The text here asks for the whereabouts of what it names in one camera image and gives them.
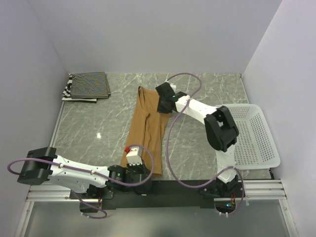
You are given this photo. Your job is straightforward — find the tan brown tank top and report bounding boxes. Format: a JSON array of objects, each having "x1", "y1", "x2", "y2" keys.
[{"x1": 125, "y1": 86, "x2": 170, "y2": 176}]

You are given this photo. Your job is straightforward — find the thin striped tank top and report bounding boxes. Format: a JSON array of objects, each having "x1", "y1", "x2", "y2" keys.
[{"x1": 67, "y1": 72, "x2": 111, "y2": 99}]

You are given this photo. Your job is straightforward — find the wide striped tank top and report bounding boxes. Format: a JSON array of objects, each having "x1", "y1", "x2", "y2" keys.
[{"x1": 62, "y1": 82, "x2": 97, "y2": 103}]

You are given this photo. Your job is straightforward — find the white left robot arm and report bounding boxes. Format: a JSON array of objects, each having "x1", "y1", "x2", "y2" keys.
[{"x1": 17, "y1": 147, "x2": 153, "y2": 198}]

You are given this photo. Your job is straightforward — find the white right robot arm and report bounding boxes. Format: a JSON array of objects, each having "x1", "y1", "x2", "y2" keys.
[{"x1": 156, "y1": 82, "x2": 239, "y2": 197}]

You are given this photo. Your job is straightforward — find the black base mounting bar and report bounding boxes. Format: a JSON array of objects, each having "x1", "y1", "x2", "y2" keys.
[{"x1": 69, "y1": 180, "x2": 245, "y2": 210}]

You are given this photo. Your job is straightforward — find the white plastic laundry basket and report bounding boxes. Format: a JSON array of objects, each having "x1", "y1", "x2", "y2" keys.
[{"x1": 225, "y1": 104, "x2": 280, "y2": 170}]

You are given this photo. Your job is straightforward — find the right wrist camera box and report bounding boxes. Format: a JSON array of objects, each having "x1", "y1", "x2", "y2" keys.
[{"x1": 166, "y1": 80, "x2": 177, "y2": 91}]

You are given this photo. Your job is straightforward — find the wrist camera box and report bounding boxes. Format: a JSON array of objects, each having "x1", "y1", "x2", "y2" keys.
[
  {"x1": 124, "y1": 146, "x2": 143, "y2": 166},
  {"x1": 166, "y1": 80, "x2": 177, "y2": 91}
]

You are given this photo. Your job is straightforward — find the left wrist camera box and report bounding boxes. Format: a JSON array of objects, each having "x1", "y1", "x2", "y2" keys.
[{"x1": 124, "y1": 146, "x2": 143, "y2": 166}]

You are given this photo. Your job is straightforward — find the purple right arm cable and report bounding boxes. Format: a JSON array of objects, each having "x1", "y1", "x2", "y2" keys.
[{"x1": 165, "y1": 72, "x2": 246, "y2": 219}]

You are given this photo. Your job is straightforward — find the aluminium frame rail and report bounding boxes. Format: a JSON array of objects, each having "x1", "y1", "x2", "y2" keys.
[{"x1": 26, "y1": 180, "x2": 287, "y2": 202}]

